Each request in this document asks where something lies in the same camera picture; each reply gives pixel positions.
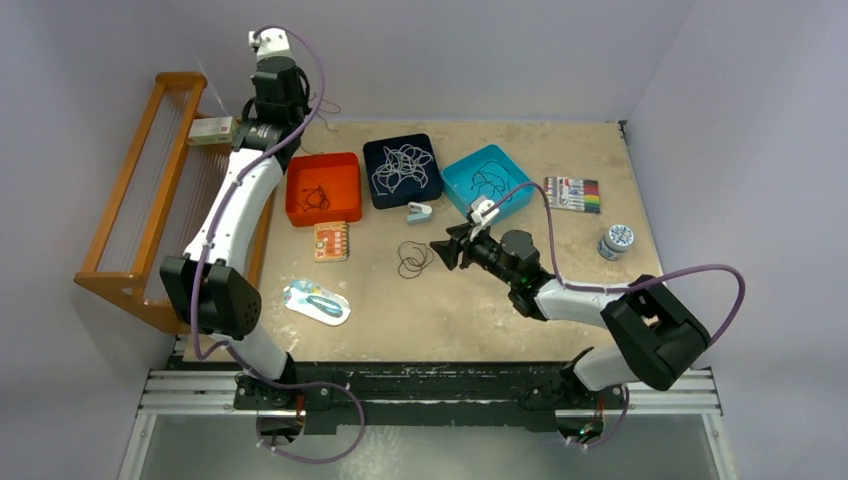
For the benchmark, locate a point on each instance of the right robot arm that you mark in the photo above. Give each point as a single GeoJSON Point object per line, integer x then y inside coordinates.
{"type": "Point", "coordinates": [655, 337]}

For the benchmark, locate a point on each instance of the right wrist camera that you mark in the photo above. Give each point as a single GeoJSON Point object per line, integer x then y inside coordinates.
{"type": "Point", "coordinates": [482, 213]}

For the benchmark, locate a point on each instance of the aluminium frame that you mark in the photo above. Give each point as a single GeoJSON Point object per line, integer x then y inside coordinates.
{"type": "Point", "coordinates": [213, 392]}

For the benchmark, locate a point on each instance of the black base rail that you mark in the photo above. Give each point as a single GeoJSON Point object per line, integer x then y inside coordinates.
{"type": "Point", "coordinates": [317, 397]}

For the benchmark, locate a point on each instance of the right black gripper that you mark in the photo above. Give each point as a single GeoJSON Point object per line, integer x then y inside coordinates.
{"type": "Point", "coordinates": [449, 250]}

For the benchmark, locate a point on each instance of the scissors blister pack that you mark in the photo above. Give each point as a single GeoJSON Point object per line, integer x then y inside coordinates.
{"type": "Point", "coordinates": [314, 301]}

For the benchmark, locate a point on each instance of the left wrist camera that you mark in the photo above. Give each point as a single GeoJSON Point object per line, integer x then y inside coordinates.
{"type": "Point", "coordinates": [269, 43]}

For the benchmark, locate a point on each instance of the dark blue tray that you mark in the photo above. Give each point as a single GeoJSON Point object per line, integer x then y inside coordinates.
{"type": "Point", "coordinates": [402, 169]}

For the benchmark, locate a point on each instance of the light blue tray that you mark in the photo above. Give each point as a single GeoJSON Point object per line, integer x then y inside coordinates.
{"type": "Point", "coordinates": [487, 172]}

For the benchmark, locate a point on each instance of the marker pen pack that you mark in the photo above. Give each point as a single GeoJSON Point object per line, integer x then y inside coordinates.
{"type": "Point", "coordinates": [573, 194]}

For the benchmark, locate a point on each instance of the small white red box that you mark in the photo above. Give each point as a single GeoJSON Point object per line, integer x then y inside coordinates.
{"type": "Point", "coordinates": [212, 131]}

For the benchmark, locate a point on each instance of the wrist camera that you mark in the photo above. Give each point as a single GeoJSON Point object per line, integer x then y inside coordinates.
{"type": "Point", "coordinates": [269, 43]}
{"type": "Point", "coordinates": [482, 213]}

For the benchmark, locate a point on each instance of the orange notebook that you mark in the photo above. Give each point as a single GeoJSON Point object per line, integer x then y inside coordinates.
{"type": "Point", "coordinates": [331, 242]}

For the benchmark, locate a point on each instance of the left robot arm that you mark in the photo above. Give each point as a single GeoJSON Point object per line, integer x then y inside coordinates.
{"type": "Point", "coordinates": [207, 284]}

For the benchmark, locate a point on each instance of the orange tray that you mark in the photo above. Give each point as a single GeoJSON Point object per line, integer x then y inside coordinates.
{"type": "Point", "coordinates": [323, 188]}

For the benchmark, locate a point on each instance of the wooden rack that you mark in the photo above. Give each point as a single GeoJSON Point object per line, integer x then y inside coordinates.
{"type": "Point", "coordinates": [157, 205]}

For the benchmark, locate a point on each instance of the light blue stapler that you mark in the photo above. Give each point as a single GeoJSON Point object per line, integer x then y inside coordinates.
{"type": "Point", "coordinates": [418, 213]}

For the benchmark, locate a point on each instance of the blue white round tin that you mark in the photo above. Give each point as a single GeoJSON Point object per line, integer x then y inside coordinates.
{"type": "Point", "coordinates": [616, 242]}

